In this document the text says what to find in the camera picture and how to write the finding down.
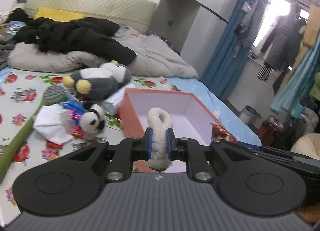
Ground white fuzzy loop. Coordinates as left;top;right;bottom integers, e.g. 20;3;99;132
147;108;173;172

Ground red snack packet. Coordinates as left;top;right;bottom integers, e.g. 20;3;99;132
211;123;238;143

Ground blue plastic package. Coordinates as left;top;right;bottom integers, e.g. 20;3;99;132
60;100;87;116

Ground orange cardboard box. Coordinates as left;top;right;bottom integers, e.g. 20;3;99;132
119;88;237;172

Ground white cylinder bottle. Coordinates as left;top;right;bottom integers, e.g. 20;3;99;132
101;83;136;116

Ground small panda plush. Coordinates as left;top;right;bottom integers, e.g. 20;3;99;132
79;101;106;139

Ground pink plastic toy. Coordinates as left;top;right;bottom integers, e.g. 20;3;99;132
70;110;82;125

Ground grey penguin plush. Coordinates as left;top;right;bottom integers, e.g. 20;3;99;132
62;61;132;101

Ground clear plastic zip bag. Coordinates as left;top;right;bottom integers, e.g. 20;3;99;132
60;110;78;133

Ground white trash bin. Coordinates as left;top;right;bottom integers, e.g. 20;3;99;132
239;106;261;125

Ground blue curtain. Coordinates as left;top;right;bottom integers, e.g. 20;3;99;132
198;0;273;101

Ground grey quilt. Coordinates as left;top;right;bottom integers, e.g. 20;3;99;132
8;27;198;78

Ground white folded cloth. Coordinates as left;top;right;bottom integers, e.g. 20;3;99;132
33;104;73;145

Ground green massage hammer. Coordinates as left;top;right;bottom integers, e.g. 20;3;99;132
0;84;67;182

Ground black jacket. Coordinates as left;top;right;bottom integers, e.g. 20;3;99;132
14;17;136;65

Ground hanging clothes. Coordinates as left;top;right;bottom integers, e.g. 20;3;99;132
257;3;319;117

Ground beige quilted headboard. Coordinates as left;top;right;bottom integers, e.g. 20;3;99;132
25;0;156;33

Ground floral tablecloth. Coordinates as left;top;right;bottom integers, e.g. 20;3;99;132
0;68;181;224

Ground yellow pillow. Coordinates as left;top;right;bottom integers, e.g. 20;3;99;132
34;7;85;22

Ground dark grey blanket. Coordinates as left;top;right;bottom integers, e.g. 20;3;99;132
0;34;16;70

